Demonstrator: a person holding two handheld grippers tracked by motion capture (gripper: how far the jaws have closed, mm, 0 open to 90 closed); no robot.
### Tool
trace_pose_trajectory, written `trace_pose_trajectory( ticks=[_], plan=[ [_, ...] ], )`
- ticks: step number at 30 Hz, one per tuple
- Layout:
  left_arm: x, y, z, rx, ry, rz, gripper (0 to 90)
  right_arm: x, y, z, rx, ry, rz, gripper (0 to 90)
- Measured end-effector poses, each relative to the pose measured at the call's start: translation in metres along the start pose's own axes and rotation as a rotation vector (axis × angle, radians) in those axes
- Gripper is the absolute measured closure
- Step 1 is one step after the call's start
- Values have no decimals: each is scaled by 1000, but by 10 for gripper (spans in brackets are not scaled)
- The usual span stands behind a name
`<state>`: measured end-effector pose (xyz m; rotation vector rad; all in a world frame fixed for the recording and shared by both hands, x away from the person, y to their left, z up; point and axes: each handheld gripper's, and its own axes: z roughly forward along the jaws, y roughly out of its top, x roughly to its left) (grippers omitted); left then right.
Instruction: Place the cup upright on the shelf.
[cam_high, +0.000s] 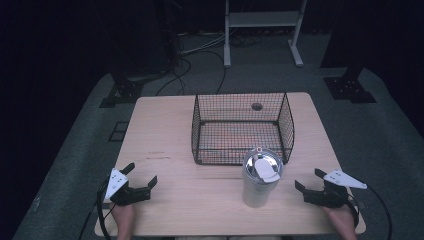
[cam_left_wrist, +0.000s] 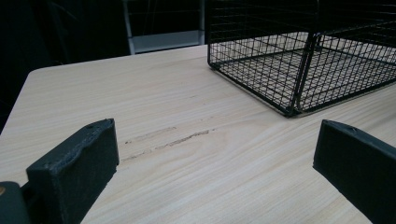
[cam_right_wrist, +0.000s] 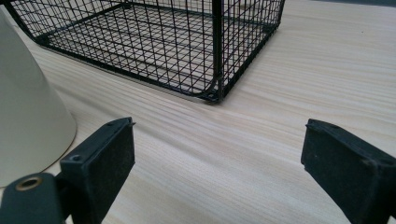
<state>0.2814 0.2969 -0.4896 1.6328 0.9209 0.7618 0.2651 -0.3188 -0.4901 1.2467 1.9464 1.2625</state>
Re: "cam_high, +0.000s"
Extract black wire mesh basket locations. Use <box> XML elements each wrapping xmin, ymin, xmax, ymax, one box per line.
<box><xmin>191</xmin><ymin>92</ymin><xmax>296</xmax><ymax>167</ymax></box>

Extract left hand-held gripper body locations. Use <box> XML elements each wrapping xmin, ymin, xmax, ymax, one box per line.
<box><xmin>104</xmin><ymin>168</ymin><xmax>152</xmax><ymax>207</ymax></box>

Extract person's left hand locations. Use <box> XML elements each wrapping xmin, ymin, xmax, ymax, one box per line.
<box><xmin>110</xmin><ymin>203</ymin><xmax>136</xmax><ymax>240</ymax></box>

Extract white metal stand frame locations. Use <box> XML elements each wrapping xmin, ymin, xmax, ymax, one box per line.
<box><xmin>223</xmin><ymin>0</ymin><xmax>309</xmax><ymax>69</ymax></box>

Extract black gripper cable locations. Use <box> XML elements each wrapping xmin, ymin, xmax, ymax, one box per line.
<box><xmin>346</xmin><ymin>184</ymin><xmax>394</xmax><ymax>240</ymax></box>
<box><xmin>78</xmin><ymin>178</ymin><xmax>116</xmax><ymax>240</ymax></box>

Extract person's right hand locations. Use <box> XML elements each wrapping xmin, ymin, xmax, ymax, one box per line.
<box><xmin>322</xmin><ymin>203</ymin><xmax>358</xmax><ymax>240</ymax></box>

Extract black floor cables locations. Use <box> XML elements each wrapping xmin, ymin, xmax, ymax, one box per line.
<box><xmin>155</xmin><ymin>49</ymin><xmax>228</xmax><ymax>97</ymax></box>

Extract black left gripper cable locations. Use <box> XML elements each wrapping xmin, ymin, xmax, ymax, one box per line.
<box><xmin>78</xmin><ymin>178</ymin><xmax>116</xmax><ymax>240</ymax></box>

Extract silver tumbler with lid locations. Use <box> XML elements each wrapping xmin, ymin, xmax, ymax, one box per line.
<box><xmin>241</xmin><ymin>147</ymin><xmax>285</xmax><ymax>209</ymax></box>

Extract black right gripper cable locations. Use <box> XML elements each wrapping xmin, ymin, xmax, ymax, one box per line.
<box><xmin>346</xmin><ymin>184</ymin><xmax>394</xmax><ymax>240</ymax></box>

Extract white floor cables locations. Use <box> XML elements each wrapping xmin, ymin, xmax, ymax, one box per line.
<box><xmin>177</xmin><ymin>30</ymin><xmax>228</xmax><ymax>57</ymax></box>

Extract black stand base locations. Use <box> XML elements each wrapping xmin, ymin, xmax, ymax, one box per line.
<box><xmin>322</xmin><ymin>64</ymin><xmax>378</xmax><ymax>105</ymax></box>
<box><xmin>99</xmin><ymin>72</ymin><xmax>145</xmax><ymax>109</ymax></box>

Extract black floor hatch frame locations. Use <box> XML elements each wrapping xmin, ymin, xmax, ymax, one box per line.
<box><xmin>107</xmin><ymin>121</ymin><xmax>130</xmax><ymax>143</ymax></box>

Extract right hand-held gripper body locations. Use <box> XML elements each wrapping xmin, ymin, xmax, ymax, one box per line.
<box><xmin>303</xmin><ymin>169</ymin><xmax>368</xmax><ymax>209</ymax></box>

